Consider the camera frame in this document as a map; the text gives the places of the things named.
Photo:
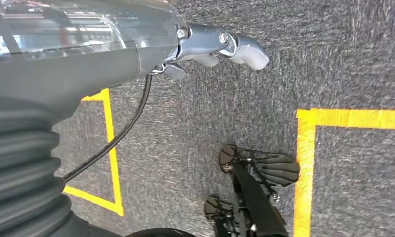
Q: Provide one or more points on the yellow floor tape square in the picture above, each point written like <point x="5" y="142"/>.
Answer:
<point x="116" y="183"/>
<point x="305" y="163"/>

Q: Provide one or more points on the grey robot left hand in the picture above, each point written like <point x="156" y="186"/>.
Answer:
<point x="86" y="65"/>

